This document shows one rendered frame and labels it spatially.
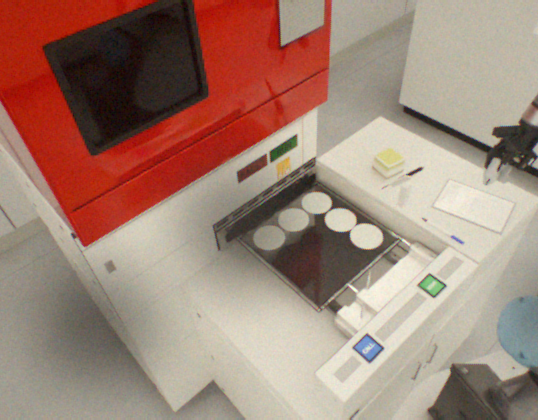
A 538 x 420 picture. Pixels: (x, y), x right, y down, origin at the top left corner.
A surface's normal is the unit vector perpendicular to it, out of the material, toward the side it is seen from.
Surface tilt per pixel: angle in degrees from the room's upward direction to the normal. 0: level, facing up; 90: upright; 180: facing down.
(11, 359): 0
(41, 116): 90
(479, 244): 0
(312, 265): 0
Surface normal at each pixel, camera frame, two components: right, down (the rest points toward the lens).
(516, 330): -0.86, -0.42
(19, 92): 0.66, 0.52
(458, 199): -0.06, -0.68
